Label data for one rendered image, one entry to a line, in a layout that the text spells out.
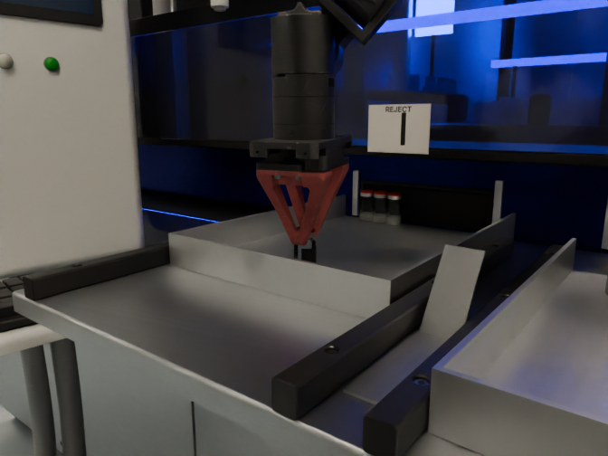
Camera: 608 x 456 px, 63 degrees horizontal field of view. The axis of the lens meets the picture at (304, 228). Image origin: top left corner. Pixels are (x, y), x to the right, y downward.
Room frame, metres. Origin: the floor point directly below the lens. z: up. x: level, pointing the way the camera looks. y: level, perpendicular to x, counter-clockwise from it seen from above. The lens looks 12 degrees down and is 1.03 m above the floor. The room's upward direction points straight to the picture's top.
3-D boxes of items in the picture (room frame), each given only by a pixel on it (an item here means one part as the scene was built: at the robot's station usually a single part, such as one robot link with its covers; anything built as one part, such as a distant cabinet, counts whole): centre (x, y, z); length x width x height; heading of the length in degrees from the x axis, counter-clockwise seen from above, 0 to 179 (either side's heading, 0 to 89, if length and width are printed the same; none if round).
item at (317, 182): (0.47, 0.00, 0.96); 0.07 x 0.07 x 0.09; 67
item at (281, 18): (0.47, 0.00, 1.09); 0.07 x 0.06 x 0.07; 171
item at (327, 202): (0.47, 0.00, 0.96); 0.07 x 0.07 x 0.09; 67
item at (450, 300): (0.30, -0.08, 0.91); 0.14 x 0.03 x 0.06; 142
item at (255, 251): (0.57, -0.06, 0.90); 0.34 x 0.26 x 0.04; 143
